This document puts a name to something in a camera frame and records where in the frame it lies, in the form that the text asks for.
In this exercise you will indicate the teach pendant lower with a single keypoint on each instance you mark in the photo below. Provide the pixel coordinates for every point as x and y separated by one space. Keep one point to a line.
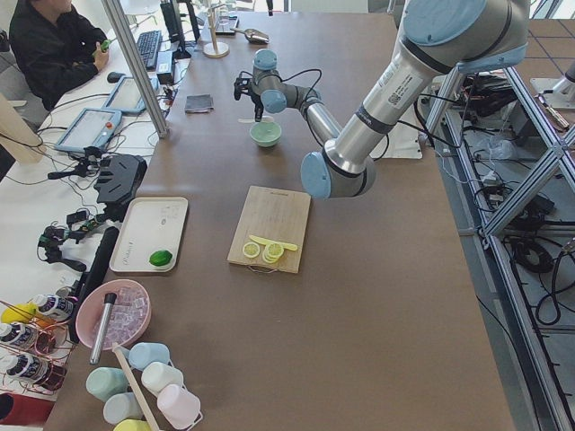
91 128

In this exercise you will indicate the dark sauce bottle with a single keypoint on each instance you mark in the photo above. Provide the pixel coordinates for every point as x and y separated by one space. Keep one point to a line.
53 307

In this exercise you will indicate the yellow plastic knife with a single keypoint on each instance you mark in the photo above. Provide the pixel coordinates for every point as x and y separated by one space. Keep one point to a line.
265 241

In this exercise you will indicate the copper wire holder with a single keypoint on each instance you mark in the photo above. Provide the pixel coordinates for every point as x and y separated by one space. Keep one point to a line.
52 345

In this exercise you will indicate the pink bowl of ice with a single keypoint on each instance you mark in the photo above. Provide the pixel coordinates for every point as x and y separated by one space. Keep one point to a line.
130 314

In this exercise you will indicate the teach pendant upper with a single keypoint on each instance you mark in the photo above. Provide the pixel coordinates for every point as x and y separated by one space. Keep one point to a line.
125 97

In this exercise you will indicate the white cup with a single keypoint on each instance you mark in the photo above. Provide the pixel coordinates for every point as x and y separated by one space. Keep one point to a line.
157 376

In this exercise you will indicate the pale green bowl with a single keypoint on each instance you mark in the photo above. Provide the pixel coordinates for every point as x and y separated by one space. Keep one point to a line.
265 134

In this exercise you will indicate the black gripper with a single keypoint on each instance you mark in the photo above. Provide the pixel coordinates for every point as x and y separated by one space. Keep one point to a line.
257 102

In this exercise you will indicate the yellow cup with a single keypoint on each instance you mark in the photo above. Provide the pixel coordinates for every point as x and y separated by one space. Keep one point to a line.
132 425

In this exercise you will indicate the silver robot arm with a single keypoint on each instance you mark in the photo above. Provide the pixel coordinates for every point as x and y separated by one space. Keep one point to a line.
436 37

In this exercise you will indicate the black keyboard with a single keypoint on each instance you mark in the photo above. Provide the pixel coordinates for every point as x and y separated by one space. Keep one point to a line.
148 46

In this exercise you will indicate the steel muddler black tip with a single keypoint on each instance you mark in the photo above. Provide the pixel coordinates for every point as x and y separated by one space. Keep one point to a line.
98 343

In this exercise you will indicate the wooden cutting board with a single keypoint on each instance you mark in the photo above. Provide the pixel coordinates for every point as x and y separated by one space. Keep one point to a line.
274 214

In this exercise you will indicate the wooden mug tree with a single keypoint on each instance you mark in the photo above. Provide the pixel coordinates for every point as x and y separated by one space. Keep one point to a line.
217 14

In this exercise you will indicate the teach pendant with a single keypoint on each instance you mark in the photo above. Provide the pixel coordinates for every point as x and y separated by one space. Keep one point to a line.
91 128
125 97

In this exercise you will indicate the aluminium frame post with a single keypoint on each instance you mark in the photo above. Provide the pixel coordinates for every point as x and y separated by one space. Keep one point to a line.
119 24

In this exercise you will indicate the silver metal scoop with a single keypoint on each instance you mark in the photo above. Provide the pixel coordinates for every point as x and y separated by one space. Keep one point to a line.
253 36

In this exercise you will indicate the yellow squeeze bottle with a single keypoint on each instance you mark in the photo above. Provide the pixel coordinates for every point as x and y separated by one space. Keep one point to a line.
23 313

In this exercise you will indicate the green lime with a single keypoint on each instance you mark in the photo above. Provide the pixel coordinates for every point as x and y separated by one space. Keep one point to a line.
160 258

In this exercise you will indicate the lemon slice near handle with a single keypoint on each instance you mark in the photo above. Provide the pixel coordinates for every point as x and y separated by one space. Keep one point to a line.
251 250

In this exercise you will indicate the pale green cup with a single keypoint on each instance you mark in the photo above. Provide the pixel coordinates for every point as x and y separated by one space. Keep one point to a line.
104 382

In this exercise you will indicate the grey folded cloth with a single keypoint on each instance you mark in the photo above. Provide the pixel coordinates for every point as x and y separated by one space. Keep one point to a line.
201 103

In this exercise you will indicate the person in black jacket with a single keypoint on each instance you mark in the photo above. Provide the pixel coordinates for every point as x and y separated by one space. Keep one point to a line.
56 48

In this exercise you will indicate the grey-blue cup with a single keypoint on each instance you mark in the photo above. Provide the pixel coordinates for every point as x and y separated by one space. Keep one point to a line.
120 407

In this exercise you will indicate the light blue cup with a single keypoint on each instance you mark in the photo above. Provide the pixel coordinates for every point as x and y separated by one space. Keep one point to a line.
143 354

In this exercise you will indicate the black moulded tray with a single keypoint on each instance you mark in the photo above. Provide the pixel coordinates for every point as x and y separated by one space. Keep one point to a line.
119 178

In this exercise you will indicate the wooden rack handle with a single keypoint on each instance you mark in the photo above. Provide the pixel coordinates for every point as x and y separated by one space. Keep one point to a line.
141 400

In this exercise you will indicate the cream rabbit tray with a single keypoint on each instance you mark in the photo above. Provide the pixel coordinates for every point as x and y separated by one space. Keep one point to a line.
151 224

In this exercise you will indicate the pink cup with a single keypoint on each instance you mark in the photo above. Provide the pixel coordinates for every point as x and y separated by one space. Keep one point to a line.
179 406

